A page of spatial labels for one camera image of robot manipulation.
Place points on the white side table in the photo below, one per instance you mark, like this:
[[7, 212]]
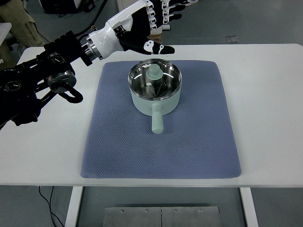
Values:
[[4, 30]]

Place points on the cardboard box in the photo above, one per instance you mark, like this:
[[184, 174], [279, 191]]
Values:
[[156, 38]]

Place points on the green pot with handle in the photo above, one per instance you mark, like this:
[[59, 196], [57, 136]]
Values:
[[156, 109]]

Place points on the white table frame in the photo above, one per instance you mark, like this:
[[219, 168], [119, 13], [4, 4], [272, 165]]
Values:
[[246, 198]]

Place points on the grey floor socket plate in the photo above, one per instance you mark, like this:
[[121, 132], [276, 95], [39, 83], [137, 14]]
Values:
[[233, 39]]

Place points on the black equipment case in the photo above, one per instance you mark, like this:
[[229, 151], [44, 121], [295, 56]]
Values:
[[67, 6]]

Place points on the metal base plate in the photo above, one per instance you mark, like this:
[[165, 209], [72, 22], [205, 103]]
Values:
[[162, 217]]

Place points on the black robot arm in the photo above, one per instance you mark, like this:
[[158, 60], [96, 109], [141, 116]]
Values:
[[26, 88]]

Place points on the person in khaki trousers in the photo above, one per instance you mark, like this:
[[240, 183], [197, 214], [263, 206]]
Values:
[[23, 26]]

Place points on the white pedestal cabinet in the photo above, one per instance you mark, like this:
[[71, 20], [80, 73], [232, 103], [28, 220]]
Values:
[[122, 4]]

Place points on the blue textured mat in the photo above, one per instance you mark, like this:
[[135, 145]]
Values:
[[197, 141]]

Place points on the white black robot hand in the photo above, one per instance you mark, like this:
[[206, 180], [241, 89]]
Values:
[[130, 28]]

